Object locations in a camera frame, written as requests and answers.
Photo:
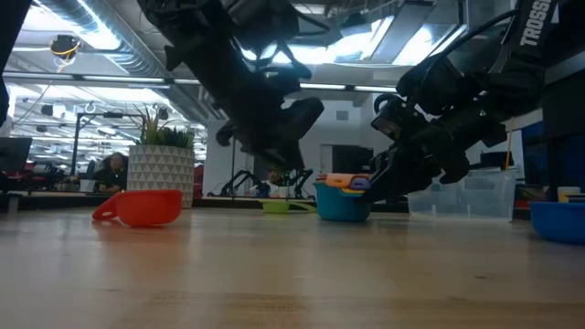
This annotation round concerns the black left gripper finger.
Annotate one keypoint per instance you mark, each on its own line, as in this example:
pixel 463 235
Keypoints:
pixel 281 153

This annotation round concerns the black background robot arm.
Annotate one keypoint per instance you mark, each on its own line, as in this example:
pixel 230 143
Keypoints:
pixel 237 183
pixel 301 180

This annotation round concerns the orange measuring cup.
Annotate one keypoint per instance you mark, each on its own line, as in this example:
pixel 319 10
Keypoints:
pixel 340 179

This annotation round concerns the green measuring cup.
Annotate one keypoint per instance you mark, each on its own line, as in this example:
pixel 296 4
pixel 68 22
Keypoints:
pixel 275 207

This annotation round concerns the clear plastic basket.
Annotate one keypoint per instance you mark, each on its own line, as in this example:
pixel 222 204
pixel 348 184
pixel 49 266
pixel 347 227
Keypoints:
pixel 475 196

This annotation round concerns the yellow plastic container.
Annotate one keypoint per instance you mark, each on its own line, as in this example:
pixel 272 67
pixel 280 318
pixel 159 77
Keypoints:
pixel 568 194

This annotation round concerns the teal measuring cup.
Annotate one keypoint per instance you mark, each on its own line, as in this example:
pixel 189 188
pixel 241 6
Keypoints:
pixel 340 205

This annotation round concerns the yellow measuring cup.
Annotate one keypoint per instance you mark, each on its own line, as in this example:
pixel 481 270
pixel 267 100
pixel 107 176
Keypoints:
pixel 352 190

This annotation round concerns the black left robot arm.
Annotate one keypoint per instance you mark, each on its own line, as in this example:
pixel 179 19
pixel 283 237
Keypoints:
pixel 215 45

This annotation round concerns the succulent plant in patterned pot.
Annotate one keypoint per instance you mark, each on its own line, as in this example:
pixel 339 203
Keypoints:
pixel 160 178

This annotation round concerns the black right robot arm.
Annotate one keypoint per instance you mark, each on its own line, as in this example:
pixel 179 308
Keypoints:
pixel 525 55

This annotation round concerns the black monitor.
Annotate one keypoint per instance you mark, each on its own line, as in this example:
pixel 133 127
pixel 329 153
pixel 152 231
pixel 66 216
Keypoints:
pixel 16 153

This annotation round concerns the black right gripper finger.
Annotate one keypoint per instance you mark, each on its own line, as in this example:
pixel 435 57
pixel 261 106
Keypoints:
pixel 402 176

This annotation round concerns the person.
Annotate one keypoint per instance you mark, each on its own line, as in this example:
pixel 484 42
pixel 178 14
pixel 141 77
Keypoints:
pixel 274 176
pixel 112 176

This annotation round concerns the red measuring cup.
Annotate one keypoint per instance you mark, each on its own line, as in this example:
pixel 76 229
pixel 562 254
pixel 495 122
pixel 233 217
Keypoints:
pixel 146 208

